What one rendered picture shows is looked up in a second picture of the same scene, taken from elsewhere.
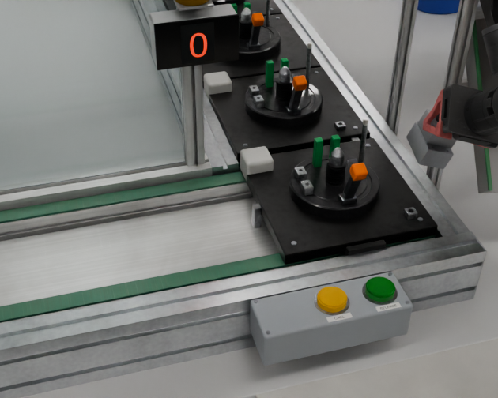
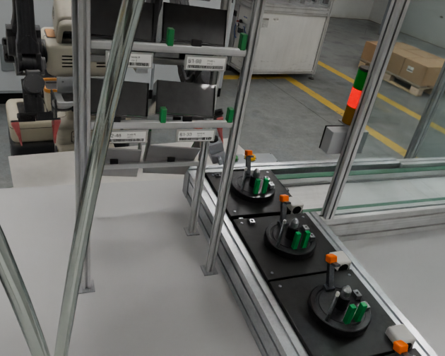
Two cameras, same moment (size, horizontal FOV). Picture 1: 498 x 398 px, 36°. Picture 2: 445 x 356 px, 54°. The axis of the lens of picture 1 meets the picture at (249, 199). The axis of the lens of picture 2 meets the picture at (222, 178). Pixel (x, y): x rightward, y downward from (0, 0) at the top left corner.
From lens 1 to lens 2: 2.14 m
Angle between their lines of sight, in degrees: 110
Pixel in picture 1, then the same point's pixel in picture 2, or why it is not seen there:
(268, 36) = (321, 303)
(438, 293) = not seen: hidden behind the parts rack
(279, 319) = (268, 156)
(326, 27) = not seen: outside the picture
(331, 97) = (258, 247)
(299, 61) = (287, 287)
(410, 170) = (210, 202)
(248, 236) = not seen: hidden behind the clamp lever
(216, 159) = (315, 215)
